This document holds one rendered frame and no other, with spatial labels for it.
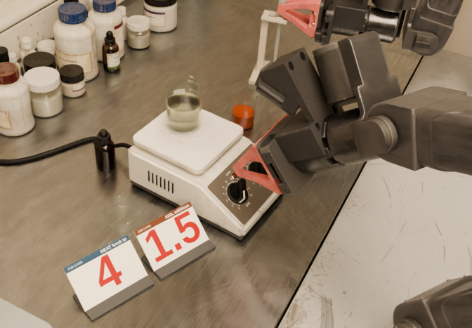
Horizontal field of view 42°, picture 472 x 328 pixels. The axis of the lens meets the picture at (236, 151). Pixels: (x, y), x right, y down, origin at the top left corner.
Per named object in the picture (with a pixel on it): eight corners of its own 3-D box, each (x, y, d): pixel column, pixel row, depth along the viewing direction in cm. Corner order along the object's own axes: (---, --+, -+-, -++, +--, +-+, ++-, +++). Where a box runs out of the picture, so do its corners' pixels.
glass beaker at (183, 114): (156, 126, 90) (156, 79, 84) (183, 112, 93) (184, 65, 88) (186, 146, 87) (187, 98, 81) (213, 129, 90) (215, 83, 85)
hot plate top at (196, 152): (246, 132, 91) (246, 127, 90) (199, 177, 83) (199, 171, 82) (180, 102, 95) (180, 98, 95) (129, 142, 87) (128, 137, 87)
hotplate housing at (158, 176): (287, 191, 93) (294, 150, 88) (241, 244, 84) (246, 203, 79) (168, 135, 102) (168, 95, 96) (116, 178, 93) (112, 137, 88)
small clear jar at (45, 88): (21, 108, 104) (15, 75, 100) (50, 94, 108) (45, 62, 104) (43, 123, 102) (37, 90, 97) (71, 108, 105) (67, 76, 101)
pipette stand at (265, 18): (298, 69, 120) (307, 9, 111) (290, 92, 114) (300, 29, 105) (258, 62, 121) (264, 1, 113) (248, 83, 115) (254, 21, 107)
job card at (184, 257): (215, 248, 84) (217, 227, 81) (161, 280, 79) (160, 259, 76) (187, 221, 87) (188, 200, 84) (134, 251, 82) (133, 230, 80)
